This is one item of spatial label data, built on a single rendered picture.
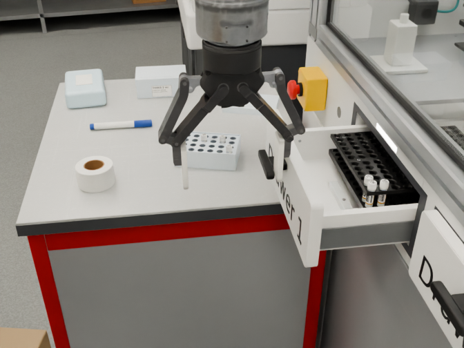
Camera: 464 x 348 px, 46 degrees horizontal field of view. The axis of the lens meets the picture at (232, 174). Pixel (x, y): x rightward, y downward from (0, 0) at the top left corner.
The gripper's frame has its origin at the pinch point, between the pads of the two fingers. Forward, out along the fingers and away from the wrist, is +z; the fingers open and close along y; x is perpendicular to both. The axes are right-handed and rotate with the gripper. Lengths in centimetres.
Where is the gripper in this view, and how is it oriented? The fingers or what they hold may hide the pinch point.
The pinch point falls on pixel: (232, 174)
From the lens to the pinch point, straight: 79.3
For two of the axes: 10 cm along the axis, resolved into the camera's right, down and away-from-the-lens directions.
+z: 0.0, 8.4, 5.4
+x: -1.4, -5.3, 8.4
